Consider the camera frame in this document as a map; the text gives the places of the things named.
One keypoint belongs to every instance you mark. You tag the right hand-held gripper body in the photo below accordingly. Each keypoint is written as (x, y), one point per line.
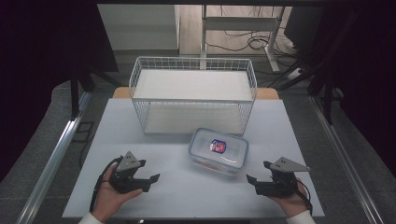
(280, 183)

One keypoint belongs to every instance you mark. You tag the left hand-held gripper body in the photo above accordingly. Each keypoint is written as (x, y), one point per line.
(124, 180)

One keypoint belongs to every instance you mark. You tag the person's right hand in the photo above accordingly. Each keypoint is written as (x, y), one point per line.
(292, 203)

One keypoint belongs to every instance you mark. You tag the person's left hand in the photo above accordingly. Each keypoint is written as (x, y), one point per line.
(107, 199)

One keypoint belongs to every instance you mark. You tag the person's right white sleeve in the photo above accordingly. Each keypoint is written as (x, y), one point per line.
(300, 218)

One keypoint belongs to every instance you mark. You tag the person's white sleeve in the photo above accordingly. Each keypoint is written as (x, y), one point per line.
(300, 218)
(90, 219)

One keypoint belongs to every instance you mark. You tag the clear plastic lidded container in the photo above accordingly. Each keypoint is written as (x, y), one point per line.
(218, 152)

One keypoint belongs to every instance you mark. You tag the person's left white sleeve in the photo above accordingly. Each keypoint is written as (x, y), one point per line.
(90, 219)

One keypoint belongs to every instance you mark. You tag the wooden table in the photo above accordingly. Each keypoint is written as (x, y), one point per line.
(120, 93)

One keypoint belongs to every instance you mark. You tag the black tripod stand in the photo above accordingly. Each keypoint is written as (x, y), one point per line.
(74, 93)
(327, 93)

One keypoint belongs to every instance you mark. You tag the white power strip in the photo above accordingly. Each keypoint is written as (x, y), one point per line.
(294, 74)

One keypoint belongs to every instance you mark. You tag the white cabinet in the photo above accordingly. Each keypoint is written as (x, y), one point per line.
(137, 28)

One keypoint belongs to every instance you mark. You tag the aluminium rail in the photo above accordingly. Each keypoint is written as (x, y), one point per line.
(53, 155)
(345, 158)

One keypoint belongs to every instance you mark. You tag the white metal stand frame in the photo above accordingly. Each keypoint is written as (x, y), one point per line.
(239, 23)

